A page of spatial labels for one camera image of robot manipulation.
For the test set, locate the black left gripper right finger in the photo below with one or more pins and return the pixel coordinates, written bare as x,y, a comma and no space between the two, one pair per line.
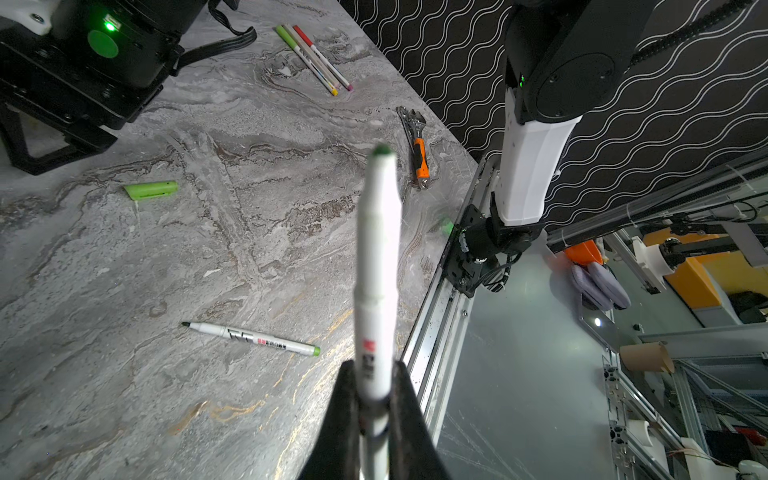
411,450

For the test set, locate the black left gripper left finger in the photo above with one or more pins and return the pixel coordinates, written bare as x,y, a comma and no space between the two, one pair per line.
336,451

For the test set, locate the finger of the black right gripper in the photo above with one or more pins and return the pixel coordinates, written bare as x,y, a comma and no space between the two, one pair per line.
37,146

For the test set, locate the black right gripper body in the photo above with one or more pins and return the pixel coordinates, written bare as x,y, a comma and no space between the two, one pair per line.
106,80

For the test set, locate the white pen yellow tip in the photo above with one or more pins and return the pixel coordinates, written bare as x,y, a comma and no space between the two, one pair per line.
294,46

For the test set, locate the white pen green tip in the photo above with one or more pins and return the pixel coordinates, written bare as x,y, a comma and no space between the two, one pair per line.
375,305

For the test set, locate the white pen pink accents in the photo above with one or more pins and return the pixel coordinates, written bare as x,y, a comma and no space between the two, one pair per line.
314,58

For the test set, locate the white pen red cap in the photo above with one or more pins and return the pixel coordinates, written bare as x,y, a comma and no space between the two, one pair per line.
324,60

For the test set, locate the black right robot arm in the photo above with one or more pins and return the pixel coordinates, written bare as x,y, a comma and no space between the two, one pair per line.
563,58

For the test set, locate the green pen cap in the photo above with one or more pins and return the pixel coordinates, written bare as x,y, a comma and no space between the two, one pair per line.
144,191

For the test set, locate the white pen green end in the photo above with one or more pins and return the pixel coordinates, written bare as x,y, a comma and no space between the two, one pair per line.
255,338

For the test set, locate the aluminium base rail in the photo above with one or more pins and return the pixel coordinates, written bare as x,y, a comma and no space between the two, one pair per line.
444,359

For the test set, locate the orange handled metal tool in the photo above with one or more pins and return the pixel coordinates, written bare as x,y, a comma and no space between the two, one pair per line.
414,123

